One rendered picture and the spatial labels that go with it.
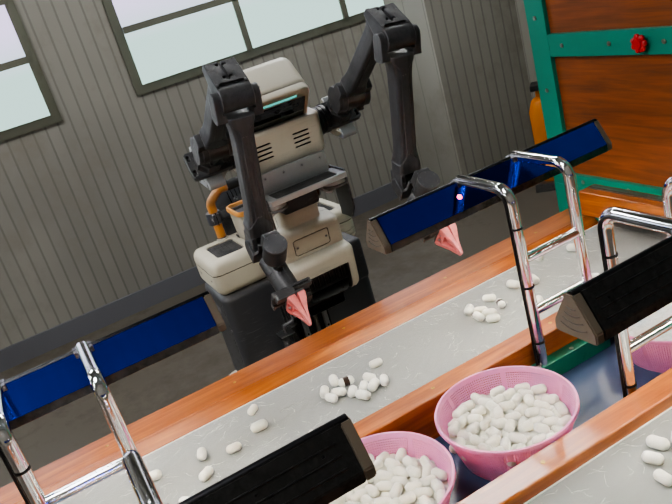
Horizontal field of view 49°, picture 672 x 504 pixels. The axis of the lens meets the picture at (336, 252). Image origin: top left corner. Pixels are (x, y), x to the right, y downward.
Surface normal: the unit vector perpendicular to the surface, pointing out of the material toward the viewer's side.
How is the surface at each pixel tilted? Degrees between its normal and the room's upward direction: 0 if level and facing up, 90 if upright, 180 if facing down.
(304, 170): 90
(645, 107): 90
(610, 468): 0
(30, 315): 90
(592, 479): 0
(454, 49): 90
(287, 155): 98
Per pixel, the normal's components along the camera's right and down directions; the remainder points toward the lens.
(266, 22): 0.44, 0.21
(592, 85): -0.86, 0.39
